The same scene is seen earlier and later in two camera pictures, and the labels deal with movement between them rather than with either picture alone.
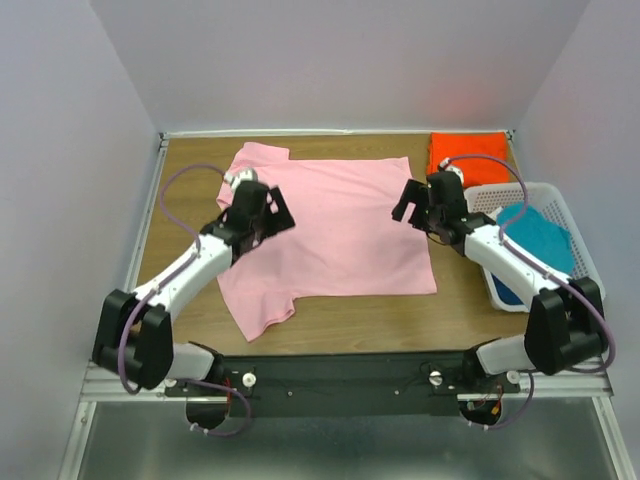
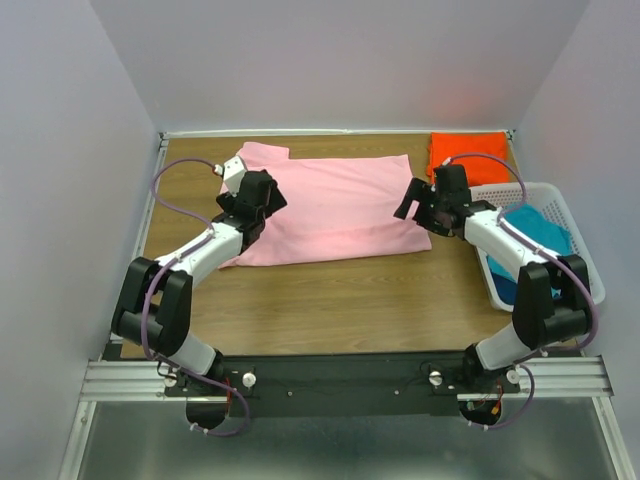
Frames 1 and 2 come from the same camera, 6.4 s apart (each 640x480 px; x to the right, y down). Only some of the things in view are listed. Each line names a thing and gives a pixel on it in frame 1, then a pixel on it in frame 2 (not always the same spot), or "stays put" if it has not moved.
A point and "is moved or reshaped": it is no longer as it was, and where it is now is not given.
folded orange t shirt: (475, 170) stays put
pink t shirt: (344, 241) is moved or reshaped
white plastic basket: (551, 200) stays put
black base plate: (348, 385) stays put
